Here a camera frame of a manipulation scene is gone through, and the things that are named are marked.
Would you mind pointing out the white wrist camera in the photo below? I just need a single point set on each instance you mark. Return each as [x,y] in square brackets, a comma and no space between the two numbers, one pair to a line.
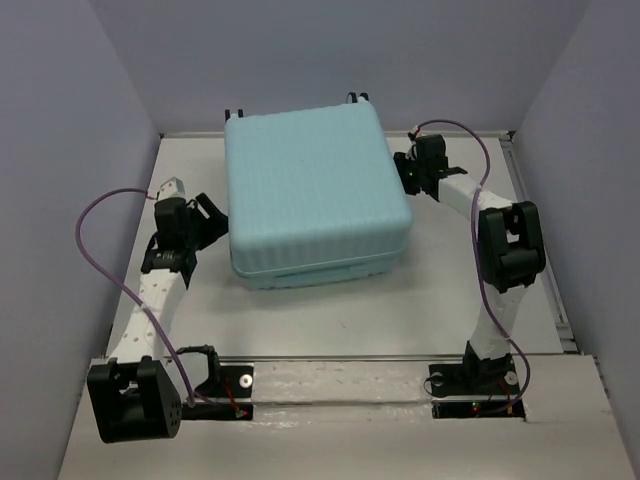
[417,147]
[171,188]

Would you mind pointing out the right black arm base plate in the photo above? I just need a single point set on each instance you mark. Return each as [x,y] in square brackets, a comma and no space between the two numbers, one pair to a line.
[452,397]

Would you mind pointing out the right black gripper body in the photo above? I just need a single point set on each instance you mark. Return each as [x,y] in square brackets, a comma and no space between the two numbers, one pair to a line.
[417,167]

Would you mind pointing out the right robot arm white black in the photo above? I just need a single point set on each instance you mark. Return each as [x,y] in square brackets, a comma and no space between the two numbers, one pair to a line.
[509,254]

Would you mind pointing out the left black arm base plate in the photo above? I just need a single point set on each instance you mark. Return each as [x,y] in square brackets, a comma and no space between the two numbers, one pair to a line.
[230,399]

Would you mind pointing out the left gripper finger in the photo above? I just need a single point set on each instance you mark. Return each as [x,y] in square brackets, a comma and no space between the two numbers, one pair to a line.
[210,231]
[212,214]

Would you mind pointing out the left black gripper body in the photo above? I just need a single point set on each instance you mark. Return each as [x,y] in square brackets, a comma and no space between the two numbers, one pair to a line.
[192,234]

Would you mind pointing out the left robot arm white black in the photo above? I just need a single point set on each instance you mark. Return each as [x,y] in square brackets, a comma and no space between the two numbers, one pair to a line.
[139,392]

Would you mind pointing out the light blue hardshell suitcase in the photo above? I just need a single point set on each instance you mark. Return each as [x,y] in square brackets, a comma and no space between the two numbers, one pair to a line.
[314,196]

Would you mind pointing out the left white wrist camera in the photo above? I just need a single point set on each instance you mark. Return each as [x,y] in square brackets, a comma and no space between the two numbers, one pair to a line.
[171,188]

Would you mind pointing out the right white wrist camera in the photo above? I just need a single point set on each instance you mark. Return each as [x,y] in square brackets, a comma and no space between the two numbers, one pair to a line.
[417,147]

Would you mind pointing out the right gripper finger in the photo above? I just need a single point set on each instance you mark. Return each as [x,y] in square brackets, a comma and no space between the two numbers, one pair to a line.
[404,165]
[411,183]

